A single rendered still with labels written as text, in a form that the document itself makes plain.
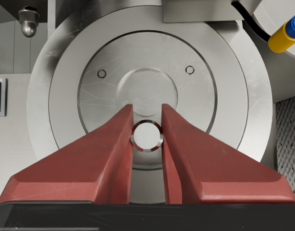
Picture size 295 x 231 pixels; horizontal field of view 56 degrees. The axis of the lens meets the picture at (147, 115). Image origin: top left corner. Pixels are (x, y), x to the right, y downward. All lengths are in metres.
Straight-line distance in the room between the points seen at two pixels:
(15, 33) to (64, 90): 3.05
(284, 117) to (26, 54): 2.80
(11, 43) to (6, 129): 2.68
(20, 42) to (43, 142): 2.97
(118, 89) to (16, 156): 0.42
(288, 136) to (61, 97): 0.31
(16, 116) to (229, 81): 0.45
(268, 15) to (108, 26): 0.10
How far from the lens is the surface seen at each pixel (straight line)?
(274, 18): 0.20
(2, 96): 0.57
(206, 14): 0.16
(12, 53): 3.17
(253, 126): 0.17
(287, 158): 0.41
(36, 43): 3.01
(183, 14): 0.16
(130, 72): 0.15
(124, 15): 0.17
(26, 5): 0.56
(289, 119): 0.40
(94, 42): 0.17
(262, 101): 0.18
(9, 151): 0.56
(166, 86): 0.15
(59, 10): 0.21
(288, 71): 0.21
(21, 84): 0.56
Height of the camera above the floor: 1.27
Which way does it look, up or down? 6 degrees down
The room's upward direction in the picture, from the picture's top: 179 degrees clockwise
